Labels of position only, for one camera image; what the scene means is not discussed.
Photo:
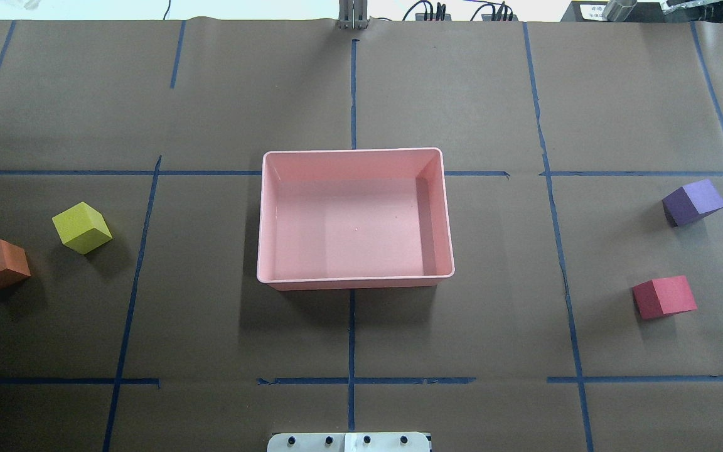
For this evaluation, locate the aluminium frame post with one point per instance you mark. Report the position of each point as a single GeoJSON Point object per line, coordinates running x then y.
{"type": "Point", "coordinates": [353, 14]}

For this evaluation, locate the yellow-green foam block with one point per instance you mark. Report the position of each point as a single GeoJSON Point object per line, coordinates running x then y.
{"type": "Point", "coordinates": [82, 228]}

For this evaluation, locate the red foam block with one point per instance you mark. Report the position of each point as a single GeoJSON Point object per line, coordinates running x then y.
{"type": "Point", "coordinates": [663, 297]}

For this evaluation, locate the pink plastic bin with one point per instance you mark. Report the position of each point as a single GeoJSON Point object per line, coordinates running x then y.
{"type": "Point", "coordinates": [368, 218]}

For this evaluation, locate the purple foam block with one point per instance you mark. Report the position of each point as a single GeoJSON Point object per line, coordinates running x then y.
{"type": "Point", "coordinates": [691, 202]}

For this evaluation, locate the white metal base plate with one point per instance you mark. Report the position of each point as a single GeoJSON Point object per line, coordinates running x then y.
{"type": "Point", "coordinates": [351, 441]}

